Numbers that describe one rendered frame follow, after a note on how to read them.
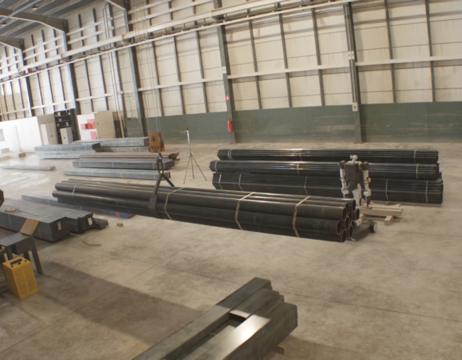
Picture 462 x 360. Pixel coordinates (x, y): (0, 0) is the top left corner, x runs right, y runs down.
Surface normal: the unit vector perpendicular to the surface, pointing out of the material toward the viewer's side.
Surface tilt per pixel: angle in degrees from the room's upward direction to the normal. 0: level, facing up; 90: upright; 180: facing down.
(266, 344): 90
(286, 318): 90
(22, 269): 90
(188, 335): 0
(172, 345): 0
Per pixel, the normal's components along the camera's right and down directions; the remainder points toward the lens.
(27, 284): 0.75, 0.06
